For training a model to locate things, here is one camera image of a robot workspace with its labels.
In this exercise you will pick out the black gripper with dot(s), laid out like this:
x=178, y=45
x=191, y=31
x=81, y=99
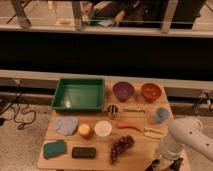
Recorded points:
x=176, y=164

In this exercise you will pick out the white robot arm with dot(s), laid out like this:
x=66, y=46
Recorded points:
x=182, y=132

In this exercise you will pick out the blue plastic cup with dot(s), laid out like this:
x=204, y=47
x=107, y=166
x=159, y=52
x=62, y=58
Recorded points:
x=161, y=115

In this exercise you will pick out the white paper cup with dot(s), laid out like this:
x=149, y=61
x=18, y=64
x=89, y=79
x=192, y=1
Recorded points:
x=103, y=128

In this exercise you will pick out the small metal cup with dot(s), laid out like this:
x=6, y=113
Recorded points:
x=112, y=111

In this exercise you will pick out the yellow banana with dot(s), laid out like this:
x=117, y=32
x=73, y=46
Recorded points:
x=154, y=133

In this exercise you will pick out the bunch of dark grapes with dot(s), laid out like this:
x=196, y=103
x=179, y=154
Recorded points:
x=120, y=146

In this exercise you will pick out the wooden table board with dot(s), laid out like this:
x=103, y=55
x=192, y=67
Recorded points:
x=137, y=158

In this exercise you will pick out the metal spoon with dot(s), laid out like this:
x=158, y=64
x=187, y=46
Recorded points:
x=134, y=110

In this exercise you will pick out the red bowl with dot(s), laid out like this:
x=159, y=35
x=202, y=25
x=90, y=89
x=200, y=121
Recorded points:
x=150, y=92

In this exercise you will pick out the purple bowl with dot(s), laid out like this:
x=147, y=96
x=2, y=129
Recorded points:
x=123, y=90

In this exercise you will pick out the orange apple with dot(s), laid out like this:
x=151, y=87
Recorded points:
x=84, y=130

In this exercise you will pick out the black sponge block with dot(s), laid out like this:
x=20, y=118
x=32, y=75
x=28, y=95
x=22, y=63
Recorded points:
x=83, y=152

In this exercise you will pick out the light blue cloth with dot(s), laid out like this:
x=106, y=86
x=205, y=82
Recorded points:
x=66, y=125

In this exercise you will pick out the teal sponge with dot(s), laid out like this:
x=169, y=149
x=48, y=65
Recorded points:
x=54, y=149

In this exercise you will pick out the green plastic tray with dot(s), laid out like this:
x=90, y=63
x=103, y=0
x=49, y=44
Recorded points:
x=79, y=95

